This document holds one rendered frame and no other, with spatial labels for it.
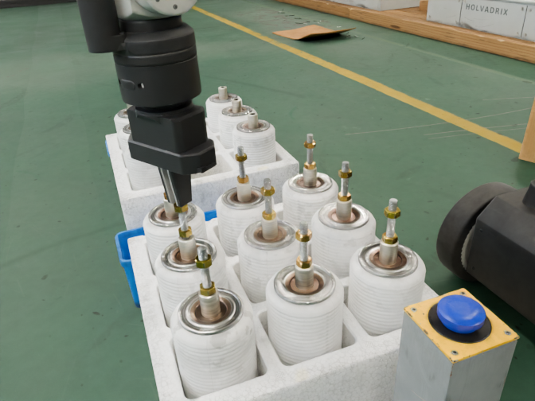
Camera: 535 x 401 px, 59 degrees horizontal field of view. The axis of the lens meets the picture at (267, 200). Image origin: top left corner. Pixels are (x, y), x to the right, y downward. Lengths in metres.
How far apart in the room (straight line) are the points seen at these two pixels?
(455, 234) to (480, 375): 0.48
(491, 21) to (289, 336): 2.60
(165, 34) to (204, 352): 0.33
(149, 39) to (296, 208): 0.40
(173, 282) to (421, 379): 0.32
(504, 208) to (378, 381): 0.39
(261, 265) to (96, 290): 0.49
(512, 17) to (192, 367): 2.61
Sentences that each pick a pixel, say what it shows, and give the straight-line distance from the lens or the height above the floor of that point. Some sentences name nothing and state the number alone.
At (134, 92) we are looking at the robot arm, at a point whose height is 0.49.
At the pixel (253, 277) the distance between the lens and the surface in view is 0.67.
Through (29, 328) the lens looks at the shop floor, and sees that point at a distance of 1.02.
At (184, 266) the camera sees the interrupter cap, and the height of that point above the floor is 0.25.
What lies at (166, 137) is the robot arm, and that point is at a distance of 0.53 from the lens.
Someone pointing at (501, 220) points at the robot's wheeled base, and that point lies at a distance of 0.88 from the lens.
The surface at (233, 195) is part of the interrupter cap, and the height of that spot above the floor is 0.25.
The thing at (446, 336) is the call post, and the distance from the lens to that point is 0.45.
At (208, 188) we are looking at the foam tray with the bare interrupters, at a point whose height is 0.16.
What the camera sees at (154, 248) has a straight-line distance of 0.74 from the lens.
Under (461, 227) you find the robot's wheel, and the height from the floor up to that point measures 0.15.
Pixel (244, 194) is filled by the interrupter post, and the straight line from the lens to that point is 0.75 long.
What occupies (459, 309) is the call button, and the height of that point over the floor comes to 0.33.
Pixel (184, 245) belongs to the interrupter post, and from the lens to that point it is 0.63.
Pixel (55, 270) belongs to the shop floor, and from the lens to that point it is 1.15.
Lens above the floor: 0.63
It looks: 30 degrees down
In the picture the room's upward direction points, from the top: 3 degrees counter-clockwise
